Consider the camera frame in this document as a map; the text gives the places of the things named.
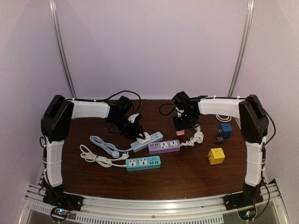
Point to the blue cube socket adapter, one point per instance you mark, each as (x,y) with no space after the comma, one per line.
(225,131)

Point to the white round travel adapter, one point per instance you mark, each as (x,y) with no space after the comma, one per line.
(146,139)

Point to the front aluminium rail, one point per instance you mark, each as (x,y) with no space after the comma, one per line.
(204,210)

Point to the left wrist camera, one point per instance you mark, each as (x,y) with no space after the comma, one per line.
(135,117)

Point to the yellow cube socket adapter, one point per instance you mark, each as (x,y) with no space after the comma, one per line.
(216,156)

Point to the right aluminium frame post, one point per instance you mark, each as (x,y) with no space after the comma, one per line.
(243,45)

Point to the pink small adapter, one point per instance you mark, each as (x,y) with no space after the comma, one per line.
(180,132)

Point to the purple power strip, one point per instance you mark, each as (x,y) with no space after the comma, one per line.
(164,147)

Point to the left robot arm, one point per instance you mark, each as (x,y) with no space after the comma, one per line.
(55,125)

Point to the dark grey small adapter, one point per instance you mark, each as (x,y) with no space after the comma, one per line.
(218,140)

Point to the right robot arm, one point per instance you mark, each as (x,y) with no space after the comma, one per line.
(254,128)

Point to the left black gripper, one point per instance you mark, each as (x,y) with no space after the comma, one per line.
(134,131)

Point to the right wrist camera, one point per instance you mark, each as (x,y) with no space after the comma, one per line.
(179,112)

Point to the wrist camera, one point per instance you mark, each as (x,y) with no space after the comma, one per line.
(135,117)
(179,112)

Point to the light blue power strip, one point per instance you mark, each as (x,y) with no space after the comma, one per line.
(140,144)

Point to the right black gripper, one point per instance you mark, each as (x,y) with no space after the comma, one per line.
(179,127)

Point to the left aluminium frame post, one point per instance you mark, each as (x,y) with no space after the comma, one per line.
(60,47)

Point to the teal power strip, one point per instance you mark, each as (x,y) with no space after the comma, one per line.
(143,163)

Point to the aluminium frame post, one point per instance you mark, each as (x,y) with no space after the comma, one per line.
(60,47)
(243,45)

